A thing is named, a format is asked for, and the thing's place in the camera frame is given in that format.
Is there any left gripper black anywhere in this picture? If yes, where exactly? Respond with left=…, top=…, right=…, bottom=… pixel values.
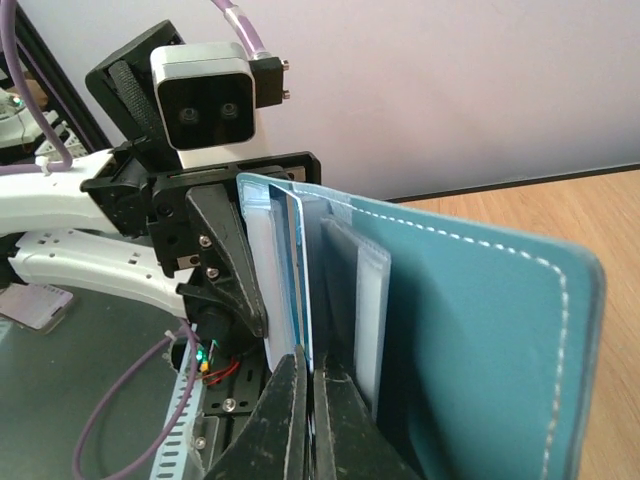
left=81, top=152, right=321, bottom=337

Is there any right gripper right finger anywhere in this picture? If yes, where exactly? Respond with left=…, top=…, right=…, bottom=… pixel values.
left=313, top=355, right=419, bottom=480

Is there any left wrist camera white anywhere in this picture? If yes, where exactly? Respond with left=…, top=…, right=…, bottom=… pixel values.
left=150, top=42, right=288, bottom=169

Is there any light blue cable duct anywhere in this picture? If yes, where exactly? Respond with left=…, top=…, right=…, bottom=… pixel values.
left=149, top=338, right=204, bottom=480

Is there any light blue credit card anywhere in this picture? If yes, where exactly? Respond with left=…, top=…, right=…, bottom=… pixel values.
left=268, top=184, right=314, bottom=371

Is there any blue leather card holder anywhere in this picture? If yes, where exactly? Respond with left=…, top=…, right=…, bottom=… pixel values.
left=239, top=174, right=606, bottom=479

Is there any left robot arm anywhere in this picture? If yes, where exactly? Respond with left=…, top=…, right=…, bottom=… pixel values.
left=1, top=21, right=320, bottom=338

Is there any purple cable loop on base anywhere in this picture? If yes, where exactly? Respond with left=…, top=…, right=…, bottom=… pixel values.
left=72, top=319, right=201, bottom=480

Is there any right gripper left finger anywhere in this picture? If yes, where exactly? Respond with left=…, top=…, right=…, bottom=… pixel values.
left=205, top=346, right=309, bottom=480

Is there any pink card on base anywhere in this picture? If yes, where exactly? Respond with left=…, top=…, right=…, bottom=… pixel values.
left=1, top=284, right=74, bottom=334

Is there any black aluminium frame rail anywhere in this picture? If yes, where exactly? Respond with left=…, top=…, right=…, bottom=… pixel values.
left=15, top=6, right=112, bottom=152

